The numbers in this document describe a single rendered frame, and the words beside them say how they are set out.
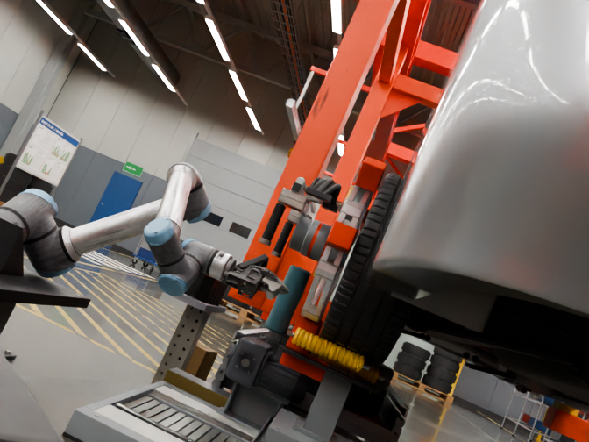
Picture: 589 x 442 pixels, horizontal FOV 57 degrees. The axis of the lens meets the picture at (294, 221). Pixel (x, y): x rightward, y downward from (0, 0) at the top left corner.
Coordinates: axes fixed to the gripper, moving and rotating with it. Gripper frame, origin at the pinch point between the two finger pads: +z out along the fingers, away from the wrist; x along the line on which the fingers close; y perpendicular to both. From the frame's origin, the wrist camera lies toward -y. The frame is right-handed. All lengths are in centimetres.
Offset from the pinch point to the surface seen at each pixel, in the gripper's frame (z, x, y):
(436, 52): 7, -31, -413
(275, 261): -16, -38, -53
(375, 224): 18.6, 28.2, -12.8
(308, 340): 12.7, -13.5, 4.1
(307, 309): 8.4, -7.4, -3.0
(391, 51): -21, -4, -284
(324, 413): 27.1, -34.6, 11.8
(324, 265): 8.9, 12.3, -4.1
